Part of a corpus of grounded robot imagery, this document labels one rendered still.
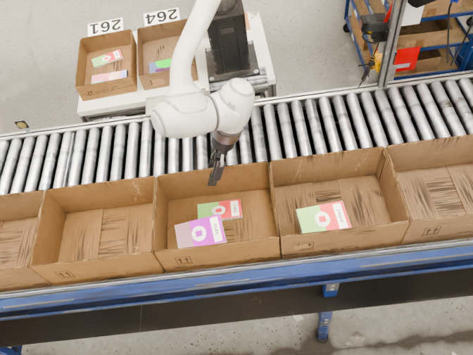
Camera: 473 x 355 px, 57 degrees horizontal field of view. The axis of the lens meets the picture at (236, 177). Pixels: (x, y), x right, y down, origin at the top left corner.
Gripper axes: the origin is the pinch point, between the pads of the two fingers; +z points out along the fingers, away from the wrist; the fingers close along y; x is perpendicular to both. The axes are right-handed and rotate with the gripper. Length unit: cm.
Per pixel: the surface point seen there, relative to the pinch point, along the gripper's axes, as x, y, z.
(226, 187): -6.5, 0.0, 7.8
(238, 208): -10.7, -8.0, 8.9
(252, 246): -10.7, -28.8, -2.7
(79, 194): 45.1, 0.1, 19.4
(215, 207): -3.0, -6.6, 11.7
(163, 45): 16, 108, 34
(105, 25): 47, 119, 34
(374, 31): -67, 62, -25
